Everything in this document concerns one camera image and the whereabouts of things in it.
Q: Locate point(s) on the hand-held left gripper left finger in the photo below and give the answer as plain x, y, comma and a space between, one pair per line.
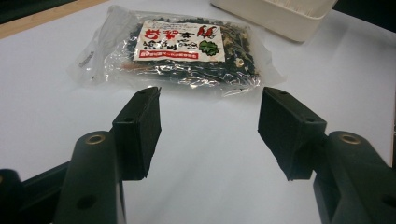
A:
137, 137

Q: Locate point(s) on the white divided plastic box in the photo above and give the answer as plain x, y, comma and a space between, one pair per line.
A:
280, 18

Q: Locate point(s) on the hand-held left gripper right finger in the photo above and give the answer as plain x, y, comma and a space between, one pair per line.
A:
289, 133

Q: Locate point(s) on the clear bag of dark dried food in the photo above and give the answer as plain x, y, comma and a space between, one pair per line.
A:
186, 70

